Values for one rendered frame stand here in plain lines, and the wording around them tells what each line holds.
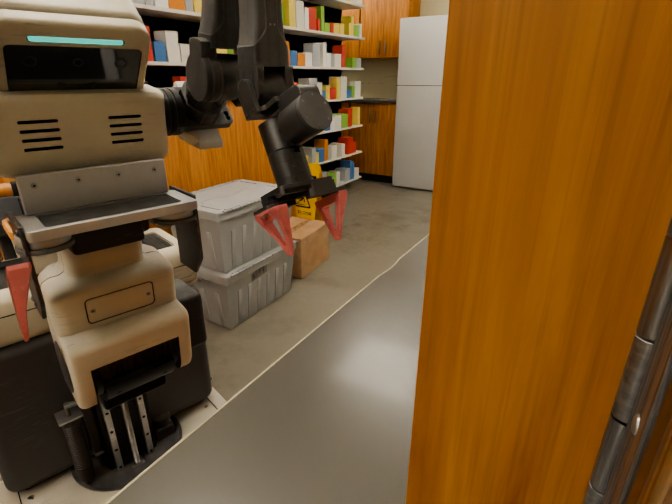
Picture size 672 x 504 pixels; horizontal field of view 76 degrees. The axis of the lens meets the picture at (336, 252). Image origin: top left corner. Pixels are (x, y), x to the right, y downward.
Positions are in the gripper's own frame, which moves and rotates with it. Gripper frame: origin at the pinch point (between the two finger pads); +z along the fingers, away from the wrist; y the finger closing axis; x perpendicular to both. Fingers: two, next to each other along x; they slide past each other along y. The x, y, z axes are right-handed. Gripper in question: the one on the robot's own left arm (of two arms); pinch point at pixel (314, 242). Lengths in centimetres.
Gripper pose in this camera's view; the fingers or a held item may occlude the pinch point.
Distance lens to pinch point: 67.3
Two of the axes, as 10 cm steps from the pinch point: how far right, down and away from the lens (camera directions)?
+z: 3.1, 9.5, 0.3
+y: 7.4, -2.6, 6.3
